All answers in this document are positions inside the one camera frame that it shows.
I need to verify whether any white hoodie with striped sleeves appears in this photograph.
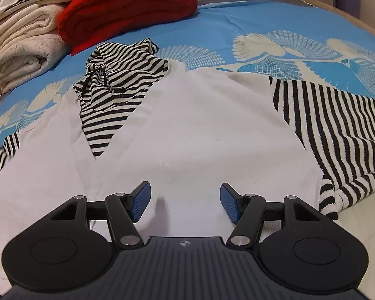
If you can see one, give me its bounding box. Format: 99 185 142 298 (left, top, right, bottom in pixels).
0 37 375 291

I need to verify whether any blue printed bedspread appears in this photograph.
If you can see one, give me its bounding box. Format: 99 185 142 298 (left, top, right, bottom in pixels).
0 0 375 257

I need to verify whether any cream folded blanket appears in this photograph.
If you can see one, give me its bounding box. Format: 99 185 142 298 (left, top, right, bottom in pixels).
0 3 72 93

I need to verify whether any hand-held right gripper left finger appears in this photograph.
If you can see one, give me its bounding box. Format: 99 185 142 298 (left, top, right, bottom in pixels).
47 180 152 250

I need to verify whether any red folded blanket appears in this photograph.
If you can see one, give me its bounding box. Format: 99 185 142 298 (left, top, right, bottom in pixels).
59 0 198 54

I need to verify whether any purple board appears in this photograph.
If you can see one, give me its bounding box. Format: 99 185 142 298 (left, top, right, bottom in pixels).
333 0 361 19

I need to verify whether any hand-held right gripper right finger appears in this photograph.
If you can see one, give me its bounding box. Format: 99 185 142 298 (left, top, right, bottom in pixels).
219 183 327 248

